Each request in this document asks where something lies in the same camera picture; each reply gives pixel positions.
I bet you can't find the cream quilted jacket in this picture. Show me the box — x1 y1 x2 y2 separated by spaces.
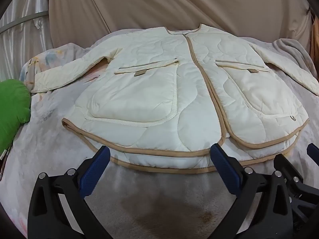
31 24 318 174

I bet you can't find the grey floral fleece blanket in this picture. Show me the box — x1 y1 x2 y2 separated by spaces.
0 37 319 239

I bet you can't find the green cushion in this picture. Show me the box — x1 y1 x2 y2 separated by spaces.
0 79 31 154

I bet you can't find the silver satin curtain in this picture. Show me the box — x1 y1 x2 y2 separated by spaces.
1 0 53 81

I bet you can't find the beige headboard cover sheet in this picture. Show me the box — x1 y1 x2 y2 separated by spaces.
49 0 311 48

